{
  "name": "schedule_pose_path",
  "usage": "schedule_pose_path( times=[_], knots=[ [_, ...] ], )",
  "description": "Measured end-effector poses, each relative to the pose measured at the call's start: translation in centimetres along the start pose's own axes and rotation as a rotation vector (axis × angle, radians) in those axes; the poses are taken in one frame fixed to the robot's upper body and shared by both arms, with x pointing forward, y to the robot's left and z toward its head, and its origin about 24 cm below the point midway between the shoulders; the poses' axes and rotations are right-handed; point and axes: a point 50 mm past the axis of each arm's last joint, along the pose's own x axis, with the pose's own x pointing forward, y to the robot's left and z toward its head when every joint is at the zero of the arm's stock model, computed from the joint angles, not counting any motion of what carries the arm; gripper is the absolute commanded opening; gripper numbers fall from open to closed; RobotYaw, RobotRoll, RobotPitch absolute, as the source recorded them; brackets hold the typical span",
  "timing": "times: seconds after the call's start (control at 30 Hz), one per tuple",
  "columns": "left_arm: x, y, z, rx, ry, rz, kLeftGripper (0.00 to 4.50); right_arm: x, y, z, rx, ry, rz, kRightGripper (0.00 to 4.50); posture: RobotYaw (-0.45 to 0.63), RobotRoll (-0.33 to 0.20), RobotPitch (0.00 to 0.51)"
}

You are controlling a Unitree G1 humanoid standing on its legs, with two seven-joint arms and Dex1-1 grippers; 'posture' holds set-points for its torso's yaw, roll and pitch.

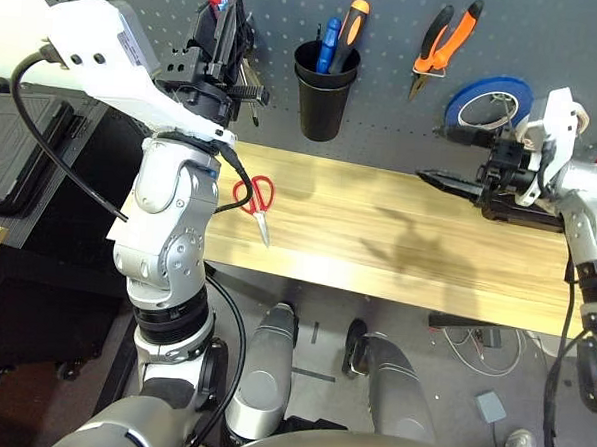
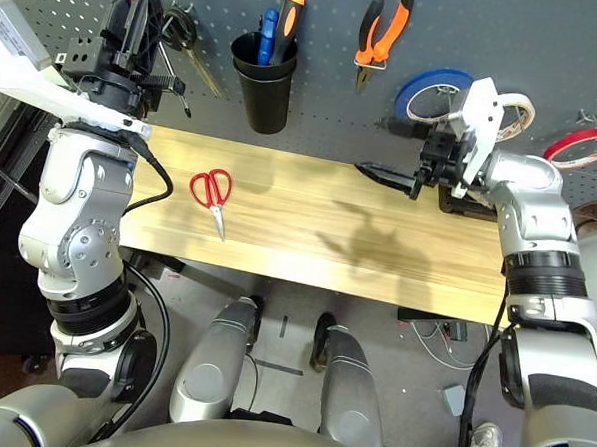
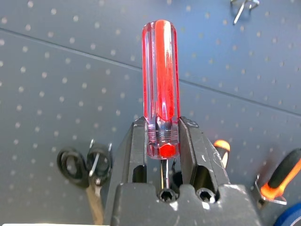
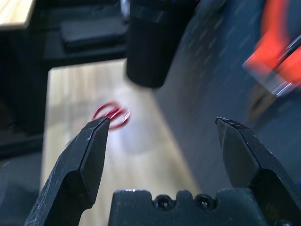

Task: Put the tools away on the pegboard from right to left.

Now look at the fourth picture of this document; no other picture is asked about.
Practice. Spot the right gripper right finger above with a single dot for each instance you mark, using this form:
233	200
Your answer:
251	162

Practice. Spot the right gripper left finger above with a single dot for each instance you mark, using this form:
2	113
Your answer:
77	169

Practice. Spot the orange black pliers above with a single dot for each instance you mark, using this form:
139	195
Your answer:
270	47

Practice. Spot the grey perforated pegboard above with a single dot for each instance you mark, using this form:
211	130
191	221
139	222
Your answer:
211	70

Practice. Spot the grey ribbed equipment case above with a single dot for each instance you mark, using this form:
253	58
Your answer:
51	54

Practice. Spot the black flat hard case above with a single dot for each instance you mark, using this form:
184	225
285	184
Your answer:
94	33

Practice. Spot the black plastic tool cup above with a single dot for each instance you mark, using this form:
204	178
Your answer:
150	47

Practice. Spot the light wooden board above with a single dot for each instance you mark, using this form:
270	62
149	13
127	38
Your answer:
14	11

